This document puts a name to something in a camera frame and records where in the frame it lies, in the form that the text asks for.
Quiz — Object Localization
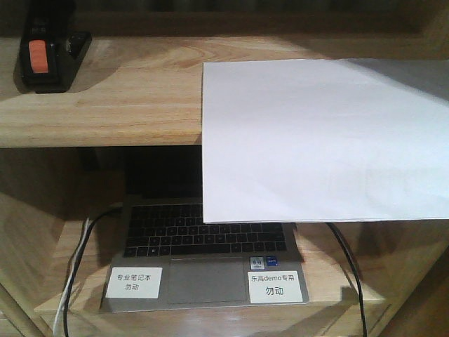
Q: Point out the white paper sheets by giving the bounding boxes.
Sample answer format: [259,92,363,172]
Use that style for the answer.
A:
[202,59,448,223]

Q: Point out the black stapler orange button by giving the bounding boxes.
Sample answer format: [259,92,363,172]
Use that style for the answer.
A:
[19,1,92,94]

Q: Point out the grey laptop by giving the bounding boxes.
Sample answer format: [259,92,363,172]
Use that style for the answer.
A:
[101,145,309,312]

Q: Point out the white label sticker right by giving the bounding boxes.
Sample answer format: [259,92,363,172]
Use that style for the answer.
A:
[248,270,304,304]

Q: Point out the white label sticker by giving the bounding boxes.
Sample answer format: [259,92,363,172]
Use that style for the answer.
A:
[248,270,304,304]
[105,267,163,299]

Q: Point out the white label sticker left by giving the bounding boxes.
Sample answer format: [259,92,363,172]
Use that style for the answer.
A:
[105,267,163,299]

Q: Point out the wooden shelf unit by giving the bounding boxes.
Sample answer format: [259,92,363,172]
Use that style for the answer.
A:
[1,1,448,336]

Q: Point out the black cable right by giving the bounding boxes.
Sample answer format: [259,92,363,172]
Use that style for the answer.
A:
[326,222,368,337]

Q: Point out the black cable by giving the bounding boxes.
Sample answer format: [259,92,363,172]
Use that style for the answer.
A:
[326,222,368,337]
[63,207,123,337]

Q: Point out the black cable left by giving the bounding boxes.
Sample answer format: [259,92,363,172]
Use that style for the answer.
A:
[63,207,123,337]

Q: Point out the white cable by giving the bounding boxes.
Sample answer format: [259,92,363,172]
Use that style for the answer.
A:
[53,217,93,337]

